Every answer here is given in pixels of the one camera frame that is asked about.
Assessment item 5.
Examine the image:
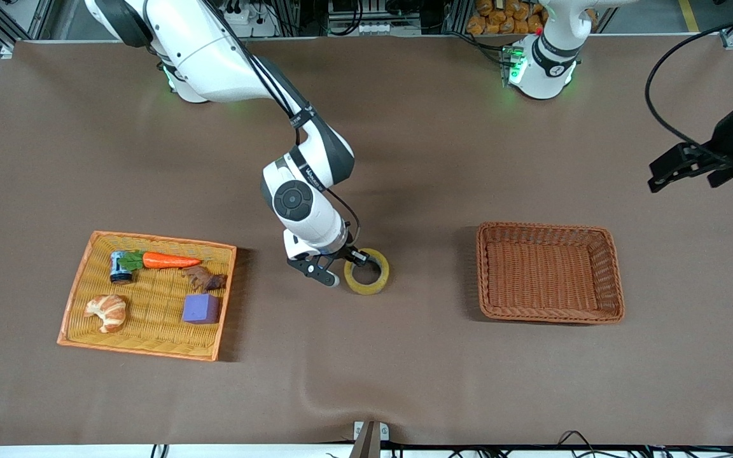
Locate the yellow packing tape roll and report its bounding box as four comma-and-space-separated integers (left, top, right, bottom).
344, 247, 391, 296

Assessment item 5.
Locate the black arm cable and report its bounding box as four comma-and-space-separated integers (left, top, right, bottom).
204, 0, 362, 252
645, 10, 733, 165

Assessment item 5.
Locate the pile of brown bread rolls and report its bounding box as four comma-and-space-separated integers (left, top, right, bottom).
466, 0, 598, 36

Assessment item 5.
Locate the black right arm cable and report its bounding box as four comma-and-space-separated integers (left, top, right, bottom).
204, 0, 362, 252

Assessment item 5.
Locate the orange toy carrot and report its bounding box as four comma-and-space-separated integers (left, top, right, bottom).
118, 250, 202, 272

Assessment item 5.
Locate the purple foam cube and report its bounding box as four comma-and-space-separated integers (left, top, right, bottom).
182, 293, 221, 326

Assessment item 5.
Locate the yellow woven basket orange rim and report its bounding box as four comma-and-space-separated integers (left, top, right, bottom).
57, 230, 238, 362

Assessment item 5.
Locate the small can black lid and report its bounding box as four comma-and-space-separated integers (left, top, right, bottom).
109, 251, 135, 284

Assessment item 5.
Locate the brown toy lion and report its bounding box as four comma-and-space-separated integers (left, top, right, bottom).
182, 265, 228, 293

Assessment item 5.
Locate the white empty power strip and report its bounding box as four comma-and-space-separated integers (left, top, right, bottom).
353, 21, 422, 36

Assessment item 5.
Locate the brown tablecloth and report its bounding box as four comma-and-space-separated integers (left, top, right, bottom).
0, 35, 733, 446

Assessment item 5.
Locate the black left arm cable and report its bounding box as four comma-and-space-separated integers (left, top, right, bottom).
645, 10, 733, 165

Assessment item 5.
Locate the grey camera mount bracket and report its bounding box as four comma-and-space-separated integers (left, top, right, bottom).
353, 420, 390, 458

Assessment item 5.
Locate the brown woven basket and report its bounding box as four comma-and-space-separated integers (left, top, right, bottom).
475, 221, 625, 325

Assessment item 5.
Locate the white power strip with plugs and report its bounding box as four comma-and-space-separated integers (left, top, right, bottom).
223, 0, 278, 38

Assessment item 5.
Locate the toy croissant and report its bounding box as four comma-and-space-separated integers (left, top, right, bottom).
84, 294, 128, 334

